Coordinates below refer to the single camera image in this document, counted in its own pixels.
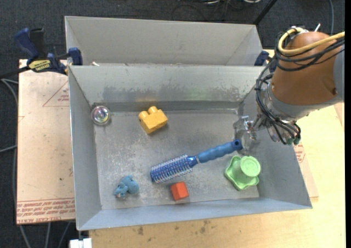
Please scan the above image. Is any green flower-shaped cup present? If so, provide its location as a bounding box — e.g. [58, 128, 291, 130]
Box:
[224, 155, 262, 191]

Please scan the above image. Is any blue hairbrush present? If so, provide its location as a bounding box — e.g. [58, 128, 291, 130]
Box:
[149, 139, 244, 184]

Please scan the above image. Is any clear glass ball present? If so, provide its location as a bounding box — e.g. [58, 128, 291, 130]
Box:
[90, 105, 111, 126]

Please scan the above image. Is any brown cardboard board red print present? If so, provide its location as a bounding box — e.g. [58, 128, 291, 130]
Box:
[16, 59, 320, 226]

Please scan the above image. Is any blue toy animal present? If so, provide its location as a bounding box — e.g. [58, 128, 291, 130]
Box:
[113, 174, 140, 199]

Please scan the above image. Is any orange-red cube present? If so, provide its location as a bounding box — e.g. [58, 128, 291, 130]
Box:
[169, 182, 190, 201]

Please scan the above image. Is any grey metal bin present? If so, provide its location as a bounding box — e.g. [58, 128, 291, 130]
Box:
[64, 15, 313, 232]

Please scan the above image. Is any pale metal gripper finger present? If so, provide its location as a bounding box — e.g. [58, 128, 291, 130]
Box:
[241, 129, 258, 157]
[233, 115, 252, 138]

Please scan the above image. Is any yellow toy brick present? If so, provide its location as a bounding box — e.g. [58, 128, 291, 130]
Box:
[138, 106, 168, 134]

